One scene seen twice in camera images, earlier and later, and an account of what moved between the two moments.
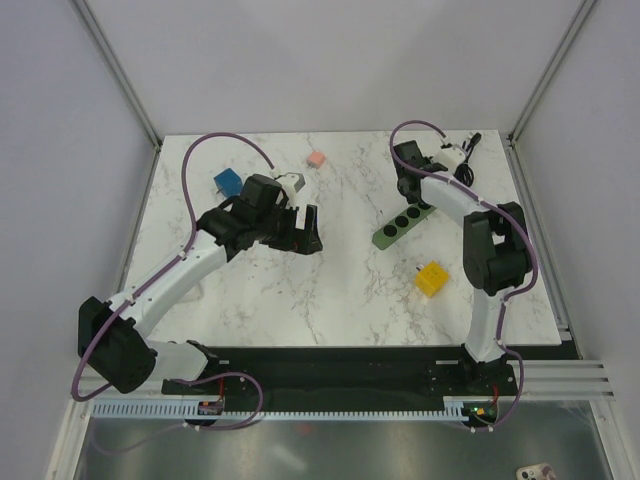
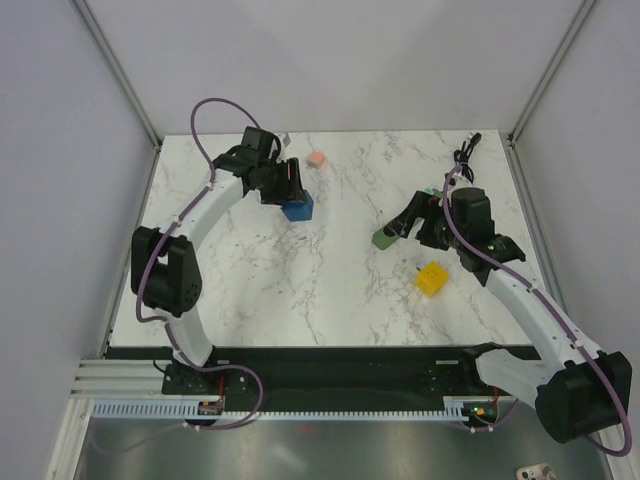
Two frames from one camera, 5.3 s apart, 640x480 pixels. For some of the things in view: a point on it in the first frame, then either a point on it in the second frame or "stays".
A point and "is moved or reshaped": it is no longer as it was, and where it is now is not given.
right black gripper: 426,205 to 424,206
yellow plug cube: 432,278 stays
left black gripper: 304,241 to 291,189
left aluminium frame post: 121,74 stays
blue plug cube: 229,182 is moved or reshaped
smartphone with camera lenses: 543,471 stays
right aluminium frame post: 549,72 stays
